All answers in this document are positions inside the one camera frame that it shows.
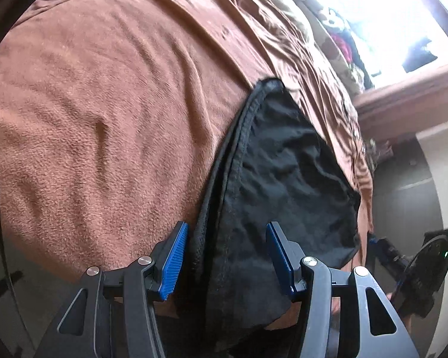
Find black pants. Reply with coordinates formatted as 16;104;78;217
175;78;360;351

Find wooden window sill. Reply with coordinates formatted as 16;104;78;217
353;64;448;141

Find brown blanket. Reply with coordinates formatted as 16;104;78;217
0;0;373;280

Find beige patterned comforter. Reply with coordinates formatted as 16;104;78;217
271;0;365;98

